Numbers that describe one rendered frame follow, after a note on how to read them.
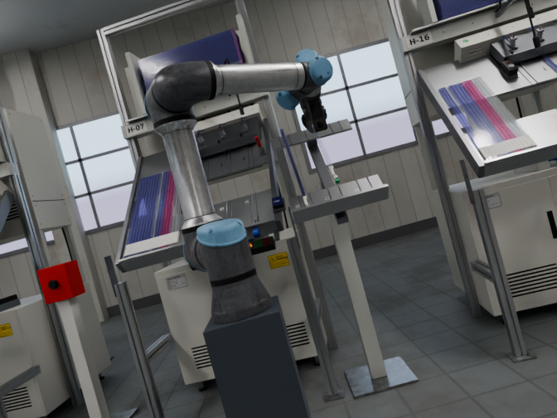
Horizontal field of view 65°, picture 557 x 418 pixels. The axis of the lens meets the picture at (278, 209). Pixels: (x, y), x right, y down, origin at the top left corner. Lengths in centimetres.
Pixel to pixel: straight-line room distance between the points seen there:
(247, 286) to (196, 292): 110
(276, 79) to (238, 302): 59
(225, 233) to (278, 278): 103
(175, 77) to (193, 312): 131
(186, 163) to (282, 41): 448
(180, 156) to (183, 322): 116
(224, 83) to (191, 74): 8
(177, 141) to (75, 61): 480
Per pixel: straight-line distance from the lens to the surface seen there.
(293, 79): 124
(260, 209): 176
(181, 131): 120
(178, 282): 215
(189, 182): 118
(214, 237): 103
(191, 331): 219
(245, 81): 117
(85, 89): 582
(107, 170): 556
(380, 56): 566
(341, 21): 574
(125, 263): 189
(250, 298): 104
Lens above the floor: 79
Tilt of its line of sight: 1 degrees down
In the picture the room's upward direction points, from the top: 15 degrees counter-clockwise
